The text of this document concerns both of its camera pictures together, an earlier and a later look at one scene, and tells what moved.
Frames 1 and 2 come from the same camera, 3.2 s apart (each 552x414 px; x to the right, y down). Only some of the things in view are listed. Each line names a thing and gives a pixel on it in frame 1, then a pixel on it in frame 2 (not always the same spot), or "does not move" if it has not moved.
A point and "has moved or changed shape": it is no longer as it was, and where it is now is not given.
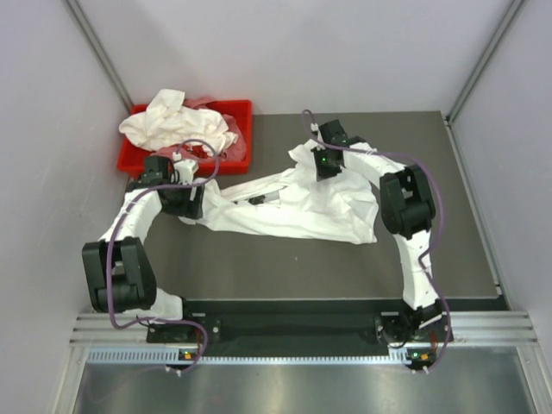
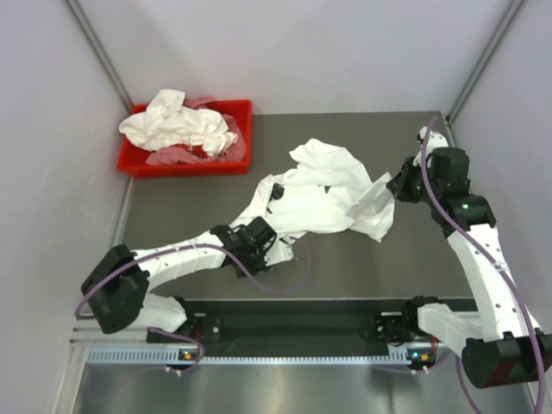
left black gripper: (192, 210) -> (260, 266)
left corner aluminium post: (99, 51) does not move
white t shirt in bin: (168, 122) does not move
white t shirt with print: (341, 208) has moved or changed shape
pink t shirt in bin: (234, 152) does not move
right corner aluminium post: (513, 9) does not move
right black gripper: (321, 173) -> (398, 185)
